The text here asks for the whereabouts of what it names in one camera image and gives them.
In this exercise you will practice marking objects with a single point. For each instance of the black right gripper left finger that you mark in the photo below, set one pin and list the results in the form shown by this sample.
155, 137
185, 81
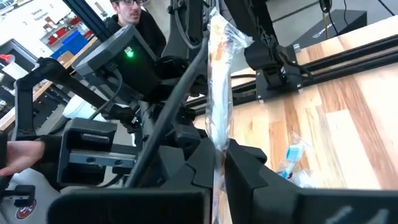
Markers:
155, 205

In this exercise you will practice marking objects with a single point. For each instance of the person's hand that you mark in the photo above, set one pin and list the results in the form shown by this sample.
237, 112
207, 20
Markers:
20, 157

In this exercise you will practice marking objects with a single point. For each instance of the black equipment case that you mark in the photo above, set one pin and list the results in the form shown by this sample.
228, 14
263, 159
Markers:
332, 26

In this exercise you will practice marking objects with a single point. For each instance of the blue white toothbrush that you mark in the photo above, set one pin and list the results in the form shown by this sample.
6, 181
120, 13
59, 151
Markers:
293, 154

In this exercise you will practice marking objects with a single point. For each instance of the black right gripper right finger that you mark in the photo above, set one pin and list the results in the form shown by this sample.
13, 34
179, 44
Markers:
280, 205

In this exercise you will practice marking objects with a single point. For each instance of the person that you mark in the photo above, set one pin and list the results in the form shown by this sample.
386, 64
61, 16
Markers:
140, 21

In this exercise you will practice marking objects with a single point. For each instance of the blue storage bin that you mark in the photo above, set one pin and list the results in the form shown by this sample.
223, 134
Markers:
70, 43

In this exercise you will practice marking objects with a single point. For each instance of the white round container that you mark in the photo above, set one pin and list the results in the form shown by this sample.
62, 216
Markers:
79, 107

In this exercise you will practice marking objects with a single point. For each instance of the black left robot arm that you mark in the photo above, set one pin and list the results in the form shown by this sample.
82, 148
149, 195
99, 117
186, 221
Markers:
140, 62

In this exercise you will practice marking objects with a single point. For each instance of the orange white toothbrush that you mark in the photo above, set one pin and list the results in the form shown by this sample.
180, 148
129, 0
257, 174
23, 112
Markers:
219, 93

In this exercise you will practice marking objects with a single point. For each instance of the white item with red logo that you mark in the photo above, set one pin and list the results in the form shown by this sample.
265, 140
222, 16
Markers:
28, 202

